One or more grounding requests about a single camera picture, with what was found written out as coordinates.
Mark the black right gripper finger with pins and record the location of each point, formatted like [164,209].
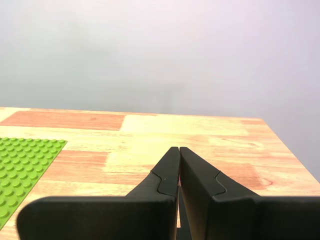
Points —
[250,220]
[100,220]

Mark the green studded baseplate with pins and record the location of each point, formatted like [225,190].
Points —
[22,162]

